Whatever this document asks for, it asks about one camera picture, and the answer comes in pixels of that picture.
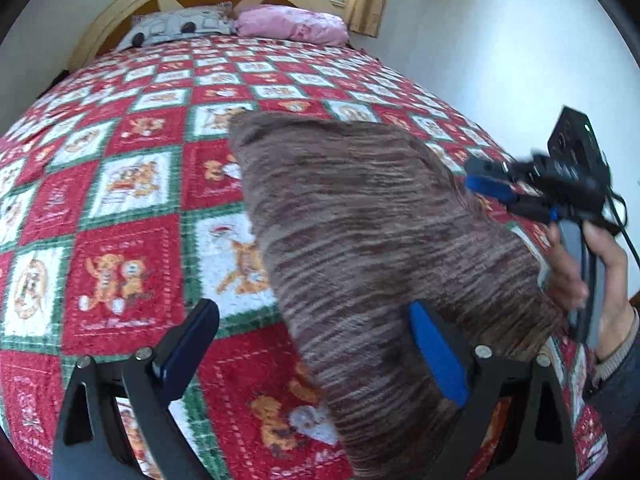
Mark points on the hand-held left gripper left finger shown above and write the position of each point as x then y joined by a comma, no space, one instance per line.
187,342

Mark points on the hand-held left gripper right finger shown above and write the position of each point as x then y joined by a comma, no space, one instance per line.
440,355

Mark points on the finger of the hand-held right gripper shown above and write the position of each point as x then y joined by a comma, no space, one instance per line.
492,187
492,166

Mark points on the brown knitted sweater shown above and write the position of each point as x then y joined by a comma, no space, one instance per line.
360,240

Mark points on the person's right forearm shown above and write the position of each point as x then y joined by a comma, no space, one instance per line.
620,360

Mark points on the person's right hand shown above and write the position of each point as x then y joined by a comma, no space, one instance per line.
612,285

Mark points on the red checkered printed blanket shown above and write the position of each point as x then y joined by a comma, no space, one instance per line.
125,240

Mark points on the pink pillow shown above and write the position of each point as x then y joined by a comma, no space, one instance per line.
295,22

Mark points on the dark object beside bed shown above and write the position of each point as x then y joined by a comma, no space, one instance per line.
60,75

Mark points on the grey patterned pillow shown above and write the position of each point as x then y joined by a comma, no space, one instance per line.
175,25

